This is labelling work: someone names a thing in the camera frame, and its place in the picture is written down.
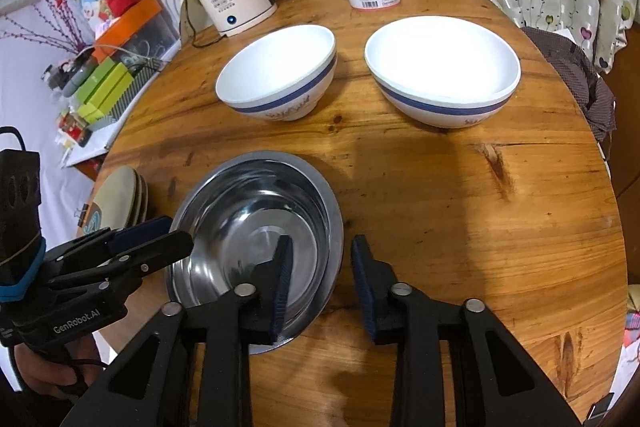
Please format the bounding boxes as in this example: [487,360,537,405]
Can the grey chevron pattern box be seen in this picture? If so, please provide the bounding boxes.
[95,57,167,131]

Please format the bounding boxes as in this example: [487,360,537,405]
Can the person's left hand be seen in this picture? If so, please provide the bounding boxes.
[12,337,101,408]

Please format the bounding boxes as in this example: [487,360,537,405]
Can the white shelf board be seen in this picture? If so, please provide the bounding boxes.
[59,117,126,168]

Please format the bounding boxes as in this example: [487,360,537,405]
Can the clear box orange lid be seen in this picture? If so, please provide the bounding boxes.
[92,0,182,62]

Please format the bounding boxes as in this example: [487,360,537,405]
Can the dark checked cloth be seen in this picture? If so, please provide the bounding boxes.
[522,26,616,158]

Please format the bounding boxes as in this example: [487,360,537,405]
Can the black kettle cable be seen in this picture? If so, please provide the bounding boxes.
[177,0,226,49]

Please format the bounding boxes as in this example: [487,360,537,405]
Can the grey small appliance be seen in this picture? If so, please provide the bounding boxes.
[42,57,98,95]

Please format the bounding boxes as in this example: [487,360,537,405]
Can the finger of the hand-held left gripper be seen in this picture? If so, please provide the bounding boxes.
[50,231,195,295]
[47,216,174,268]

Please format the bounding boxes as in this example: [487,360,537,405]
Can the lime green box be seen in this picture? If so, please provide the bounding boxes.
[75,63,137,124]

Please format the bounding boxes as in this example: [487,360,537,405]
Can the white bowl blue stripe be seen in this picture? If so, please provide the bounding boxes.
[215,25,337,122]
[364,16,522,128]

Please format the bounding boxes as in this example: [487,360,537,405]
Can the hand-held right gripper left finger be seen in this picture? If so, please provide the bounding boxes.
[59,234,295,427]

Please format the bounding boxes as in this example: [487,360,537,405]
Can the stainless steel bowl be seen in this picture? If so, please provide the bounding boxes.
[165,150,345,355]

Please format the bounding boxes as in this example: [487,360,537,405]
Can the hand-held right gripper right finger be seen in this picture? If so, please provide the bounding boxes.
[350,234,583,427]

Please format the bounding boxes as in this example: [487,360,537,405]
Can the purple flower branches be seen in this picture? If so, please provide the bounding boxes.
[0,0,96,58]

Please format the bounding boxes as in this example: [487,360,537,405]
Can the red figurine bottle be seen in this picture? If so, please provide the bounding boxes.
[57,112,93,148]

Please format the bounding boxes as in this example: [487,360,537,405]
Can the beige plate blue motif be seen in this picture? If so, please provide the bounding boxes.
[137,177,150,224]
[91,167,137,235]
[131,172,145,228]

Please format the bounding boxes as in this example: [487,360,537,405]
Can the wooden cabinet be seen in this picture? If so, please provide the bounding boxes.
[597,24,640,202]

